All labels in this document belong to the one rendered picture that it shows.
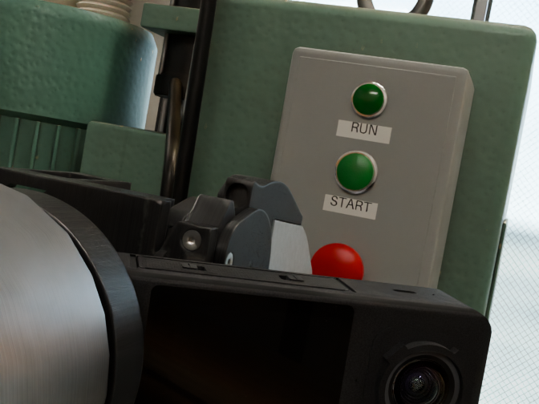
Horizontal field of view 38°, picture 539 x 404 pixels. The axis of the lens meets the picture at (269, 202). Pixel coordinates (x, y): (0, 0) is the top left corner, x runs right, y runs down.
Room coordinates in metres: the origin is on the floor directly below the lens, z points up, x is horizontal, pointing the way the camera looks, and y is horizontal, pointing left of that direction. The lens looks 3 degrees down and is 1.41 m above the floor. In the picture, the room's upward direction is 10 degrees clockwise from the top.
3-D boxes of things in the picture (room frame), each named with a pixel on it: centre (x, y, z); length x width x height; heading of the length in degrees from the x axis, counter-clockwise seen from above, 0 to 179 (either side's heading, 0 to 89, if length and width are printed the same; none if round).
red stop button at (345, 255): (0.42, -0.04, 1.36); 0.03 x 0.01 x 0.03; 73
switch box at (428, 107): (0.46, -0.05, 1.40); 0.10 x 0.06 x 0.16; 73
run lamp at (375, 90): (0.42, -0.04, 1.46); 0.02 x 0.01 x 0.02; 73
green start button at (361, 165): (0.42, -0.04, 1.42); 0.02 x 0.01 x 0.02; 73
